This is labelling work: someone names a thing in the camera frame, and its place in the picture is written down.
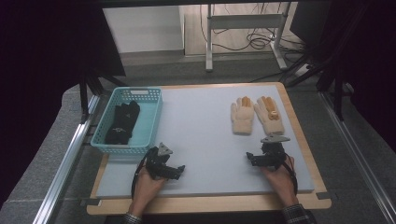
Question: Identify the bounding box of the person's right hand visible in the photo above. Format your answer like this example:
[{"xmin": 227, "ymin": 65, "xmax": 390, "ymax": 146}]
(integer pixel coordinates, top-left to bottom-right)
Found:
[{"xmin": 261, "ymin": 155, "xmax": 297, "ymax": 204}]

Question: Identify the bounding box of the light grey table mat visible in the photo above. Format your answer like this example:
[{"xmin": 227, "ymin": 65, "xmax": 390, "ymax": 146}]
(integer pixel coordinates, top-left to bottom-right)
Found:
[{"xmin": 96, "ymin": 85, "xmax": 315, "ymax": 198}]

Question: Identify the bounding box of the black glove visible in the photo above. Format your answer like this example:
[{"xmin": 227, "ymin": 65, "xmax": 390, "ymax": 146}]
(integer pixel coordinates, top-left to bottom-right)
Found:
[
  {"xmin": 105, "ymin": 123, "xmax": 134, "ymax": 146},
  {"xmin": 114, "ymin": 100, "xmax": 141, "ymax": 133}
]

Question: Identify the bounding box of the white metal desk frame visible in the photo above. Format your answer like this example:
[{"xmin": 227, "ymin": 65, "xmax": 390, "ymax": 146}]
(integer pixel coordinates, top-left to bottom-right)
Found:
[{"xmin": 205, "ymin": 3, "xmax": 290, "ymax": 73}]

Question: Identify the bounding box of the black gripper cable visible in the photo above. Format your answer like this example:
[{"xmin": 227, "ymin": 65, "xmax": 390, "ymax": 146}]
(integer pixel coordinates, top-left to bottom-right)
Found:
[
  {"xmin": 281, "ymin": 153, "xmax": 299, "ymax": 196},
  {"xmin": 131, "ymin": 148, "xmax": 154, "ymax": 201}
]

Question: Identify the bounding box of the turquoise plastic basket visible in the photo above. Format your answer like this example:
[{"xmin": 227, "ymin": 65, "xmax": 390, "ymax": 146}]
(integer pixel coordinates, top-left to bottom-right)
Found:
[{"xmin": 90, "ymin": 86, "xmax": 163, "ymax": 156}]

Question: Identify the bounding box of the black metal stand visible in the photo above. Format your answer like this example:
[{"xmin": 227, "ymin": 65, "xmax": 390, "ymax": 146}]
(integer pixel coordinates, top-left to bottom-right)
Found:
[{"xmin": 285, "ymin": 46, "xmax": 347, "ymax": 122}]

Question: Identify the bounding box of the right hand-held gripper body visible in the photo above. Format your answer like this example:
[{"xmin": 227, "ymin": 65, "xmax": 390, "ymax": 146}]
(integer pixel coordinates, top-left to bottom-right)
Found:
[{"xmin": 260, "ymin": 133, "xmax": 291, "ymax": 171}]

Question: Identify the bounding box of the black curtain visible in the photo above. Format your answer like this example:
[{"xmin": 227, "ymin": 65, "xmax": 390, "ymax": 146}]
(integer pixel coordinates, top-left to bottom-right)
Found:
[
  {"xmin": 290, "ymin": 0, "xmax": 396, "ymax": 154},
  {"xmin": 0, "ymin": 0, "xmax": 127, "ymax": 207}
]

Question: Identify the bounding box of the person's left hand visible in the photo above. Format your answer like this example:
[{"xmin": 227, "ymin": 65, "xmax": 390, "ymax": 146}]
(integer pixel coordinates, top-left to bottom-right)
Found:
[{"xmin": 133, "ymin": 164, "xmax": 168, "ymax": 208}]

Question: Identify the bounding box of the aluminium rail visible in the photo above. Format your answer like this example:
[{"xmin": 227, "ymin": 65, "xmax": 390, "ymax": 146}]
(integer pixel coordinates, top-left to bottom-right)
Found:
[
  {"xmin": 32, "ymin": 93, "xmax": 103, "ymax": 224},
  {"xmin": 318, "ymin": 91, "xmax": 396, "ymax": 224}
]

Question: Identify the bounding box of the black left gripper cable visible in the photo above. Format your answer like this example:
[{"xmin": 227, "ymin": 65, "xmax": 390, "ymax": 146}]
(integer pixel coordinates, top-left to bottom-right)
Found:
[{"xmin": 131, "ymin": 148, "xmax": 154, "ymax": 201}]

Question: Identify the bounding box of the white power strip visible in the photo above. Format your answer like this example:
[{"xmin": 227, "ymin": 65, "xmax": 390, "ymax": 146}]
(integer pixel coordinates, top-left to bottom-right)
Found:
[{"xmin": 293, "ymin": 63, "xmax": 313, "ymax": 78}]

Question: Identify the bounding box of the white cabinet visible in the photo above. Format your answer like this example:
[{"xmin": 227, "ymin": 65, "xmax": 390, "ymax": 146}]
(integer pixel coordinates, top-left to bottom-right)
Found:
[{"xmin": 102, "ymin": 6, "xmax": 186, "ymax": 54}]

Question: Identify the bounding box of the plain beige knit glove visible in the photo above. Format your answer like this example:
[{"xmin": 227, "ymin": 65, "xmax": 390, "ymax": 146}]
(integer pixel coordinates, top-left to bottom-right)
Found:
[{"xmin": 230, "ymin": 96, "xmax": 256, "ymax": 135}]

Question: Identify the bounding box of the beige knit glove brown patch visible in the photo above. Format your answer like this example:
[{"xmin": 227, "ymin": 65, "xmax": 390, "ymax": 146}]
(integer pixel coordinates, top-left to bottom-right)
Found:
[{"xmin": 253, "ymin": 95, "xmax": 286, "ymax": 135}]

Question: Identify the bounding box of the tangle of black floor cables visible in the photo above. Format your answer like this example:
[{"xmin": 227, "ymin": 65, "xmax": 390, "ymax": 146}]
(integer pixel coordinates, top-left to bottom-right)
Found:
[{"xmin": 199, "ymin": 3, "xmax": 307, "ymax": 54}]

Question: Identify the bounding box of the black tripod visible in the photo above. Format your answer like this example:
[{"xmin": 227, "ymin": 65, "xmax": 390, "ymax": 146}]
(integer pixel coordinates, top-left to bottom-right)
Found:
[{"xmin": 78, "ymin": 68, "xmax": 129, "ymax": 124}]

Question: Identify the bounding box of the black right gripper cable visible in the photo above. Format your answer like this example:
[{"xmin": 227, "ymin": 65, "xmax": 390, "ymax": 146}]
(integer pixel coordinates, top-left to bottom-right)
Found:
[{"xmin": 281, "ymin": 153, "xmax": 299, "ymax": 196}]

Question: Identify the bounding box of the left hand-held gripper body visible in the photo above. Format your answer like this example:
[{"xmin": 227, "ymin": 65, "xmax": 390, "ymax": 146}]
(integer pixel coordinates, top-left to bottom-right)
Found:
[{"xmin": 144, "ymin": 142, "xmax": 174, "ymax": 181}]

